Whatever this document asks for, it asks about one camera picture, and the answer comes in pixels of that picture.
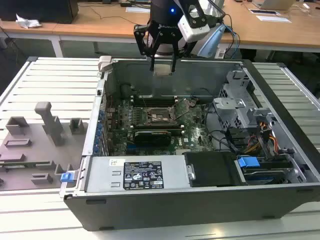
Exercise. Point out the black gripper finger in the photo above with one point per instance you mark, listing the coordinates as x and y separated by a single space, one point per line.
140 40
174 57

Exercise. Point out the silver CPU plate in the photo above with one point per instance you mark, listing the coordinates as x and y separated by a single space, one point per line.
163 69

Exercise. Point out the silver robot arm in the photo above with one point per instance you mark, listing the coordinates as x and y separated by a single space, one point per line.
163 51

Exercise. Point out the black RAM slot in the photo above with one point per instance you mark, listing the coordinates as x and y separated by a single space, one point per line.
157 129
155 104
155 101
155 97
155 125

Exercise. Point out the black plastic bay cover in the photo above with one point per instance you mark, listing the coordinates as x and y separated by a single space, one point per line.
212 167

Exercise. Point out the white paper sheet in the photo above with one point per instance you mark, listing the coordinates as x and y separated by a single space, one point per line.
273 18
137 9

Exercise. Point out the black power adapter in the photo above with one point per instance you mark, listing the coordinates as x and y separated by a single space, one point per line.
126 4

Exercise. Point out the wooden desk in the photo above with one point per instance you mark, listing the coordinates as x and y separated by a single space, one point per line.
100 27

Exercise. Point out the silver metal drive cage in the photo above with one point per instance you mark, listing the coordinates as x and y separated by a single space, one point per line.
230 105

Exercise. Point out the black graphics card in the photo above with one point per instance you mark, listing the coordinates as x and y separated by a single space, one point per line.
152 137

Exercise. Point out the green motherboard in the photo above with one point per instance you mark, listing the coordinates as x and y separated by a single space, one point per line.
195 140

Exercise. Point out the black box on desk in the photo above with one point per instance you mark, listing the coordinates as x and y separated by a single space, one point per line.
37 10

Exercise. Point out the silver laptop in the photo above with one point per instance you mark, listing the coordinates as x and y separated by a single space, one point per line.
275 3

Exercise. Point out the crumpled white paper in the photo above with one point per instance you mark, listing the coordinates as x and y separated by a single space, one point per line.
27 22

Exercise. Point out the hard disk in blue carrier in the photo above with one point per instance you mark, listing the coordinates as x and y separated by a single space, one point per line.
248 163

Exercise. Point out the grey power supply unit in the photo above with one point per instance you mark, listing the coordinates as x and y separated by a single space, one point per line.
105 175

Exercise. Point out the black open PC case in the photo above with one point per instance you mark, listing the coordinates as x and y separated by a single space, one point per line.
175 210

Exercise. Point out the grey parts rack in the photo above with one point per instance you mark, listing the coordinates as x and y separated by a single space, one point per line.
37 155

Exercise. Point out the blue plastic case latch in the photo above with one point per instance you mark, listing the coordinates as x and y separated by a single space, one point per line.
66 177

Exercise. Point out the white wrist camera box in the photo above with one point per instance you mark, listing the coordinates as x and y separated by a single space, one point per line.
193 33

